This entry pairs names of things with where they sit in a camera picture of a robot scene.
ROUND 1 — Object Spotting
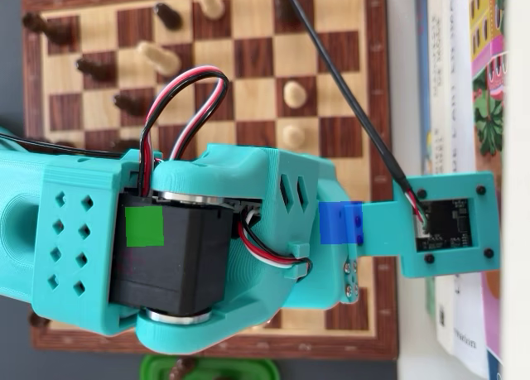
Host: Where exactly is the dark grey mat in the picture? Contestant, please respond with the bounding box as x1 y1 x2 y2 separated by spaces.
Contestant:
0 0 401 380

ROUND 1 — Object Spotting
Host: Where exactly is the white Gabrielle Chanel book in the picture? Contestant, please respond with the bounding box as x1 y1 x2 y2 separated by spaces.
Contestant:
426 0 456 352

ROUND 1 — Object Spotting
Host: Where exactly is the thin black cable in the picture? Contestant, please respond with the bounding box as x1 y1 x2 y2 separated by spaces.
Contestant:
0 132 125 156

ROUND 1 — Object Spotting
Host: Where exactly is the red white black servo wire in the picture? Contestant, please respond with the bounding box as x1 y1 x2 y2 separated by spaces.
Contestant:
236 214 315 278
139 65 229 190

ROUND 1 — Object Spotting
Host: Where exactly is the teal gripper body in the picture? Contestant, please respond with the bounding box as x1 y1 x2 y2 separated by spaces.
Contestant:
316 158 360 312

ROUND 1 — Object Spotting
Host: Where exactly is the wooden folding chessboard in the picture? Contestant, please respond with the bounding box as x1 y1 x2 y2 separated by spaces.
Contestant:
20 0 401 361

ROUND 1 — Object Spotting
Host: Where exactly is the black camera cable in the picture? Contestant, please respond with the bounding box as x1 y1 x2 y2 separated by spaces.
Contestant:
277 0 430 236

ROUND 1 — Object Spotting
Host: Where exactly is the pink colourful illustrated book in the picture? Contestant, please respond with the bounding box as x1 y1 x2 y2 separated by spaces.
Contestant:
467 0 507 363

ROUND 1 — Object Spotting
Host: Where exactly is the green plastic tray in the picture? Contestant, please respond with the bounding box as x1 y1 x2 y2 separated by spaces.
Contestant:
138 354 281 380

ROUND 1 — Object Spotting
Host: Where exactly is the light wooden bishop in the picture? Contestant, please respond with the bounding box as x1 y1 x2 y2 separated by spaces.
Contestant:
196 0 227 19

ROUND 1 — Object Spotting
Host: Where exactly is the light wooden queen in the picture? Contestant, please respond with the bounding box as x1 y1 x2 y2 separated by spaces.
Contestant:
136 40 182 75

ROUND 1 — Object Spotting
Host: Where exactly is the dark wooden rook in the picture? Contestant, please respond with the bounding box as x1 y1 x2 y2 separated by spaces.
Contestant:
27 311 53 329
21 11 78 46

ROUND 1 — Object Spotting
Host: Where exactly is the dark blue book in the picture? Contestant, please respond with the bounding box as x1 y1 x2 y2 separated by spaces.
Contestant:
486 349 504 380

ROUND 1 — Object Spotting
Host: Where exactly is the blue spine illustrated book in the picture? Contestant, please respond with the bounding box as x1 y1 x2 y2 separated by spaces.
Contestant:
415 0 440 319

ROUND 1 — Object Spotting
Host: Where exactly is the white art history book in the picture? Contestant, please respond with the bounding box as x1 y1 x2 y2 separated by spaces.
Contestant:
445 0 489 377

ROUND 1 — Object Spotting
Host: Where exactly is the teal camera mount with circuit board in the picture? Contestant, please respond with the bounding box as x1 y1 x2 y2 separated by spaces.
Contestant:
359 171 499 280

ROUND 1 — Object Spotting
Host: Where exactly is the light wooden pawn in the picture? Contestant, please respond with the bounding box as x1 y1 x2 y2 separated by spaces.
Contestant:
282 123 306 150
283 80 307 109

